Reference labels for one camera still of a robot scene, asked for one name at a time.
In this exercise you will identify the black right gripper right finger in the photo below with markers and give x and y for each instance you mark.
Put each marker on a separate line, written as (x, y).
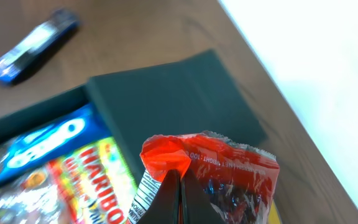
(196, 207)

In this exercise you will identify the blue Oreo cookie pack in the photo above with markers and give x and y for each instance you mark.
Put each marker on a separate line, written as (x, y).
(67, 133)

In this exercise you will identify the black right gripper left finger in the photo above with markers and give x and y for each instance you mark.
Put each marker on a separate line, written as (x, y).
(165, 206)

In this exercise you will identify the yellow Hacks candy bag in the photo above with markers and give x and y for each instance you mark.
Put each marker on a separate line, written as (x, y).
(274, 216)

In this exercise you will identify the dark blue chocolate bar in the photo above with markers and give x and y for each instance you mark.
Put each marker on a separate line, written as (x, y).
(21, 61)

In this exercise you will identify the Haribo gummy bag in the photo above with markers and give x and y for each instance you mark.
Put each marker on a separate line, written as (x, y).
(93, 184)

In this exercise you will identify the dark green gift box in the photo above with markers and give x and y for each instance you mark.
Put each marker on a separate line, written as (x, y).
(189, 96)

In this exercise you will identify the red candy bag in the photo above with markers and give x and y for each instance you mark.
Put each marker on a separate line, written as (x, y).
(238, 179)

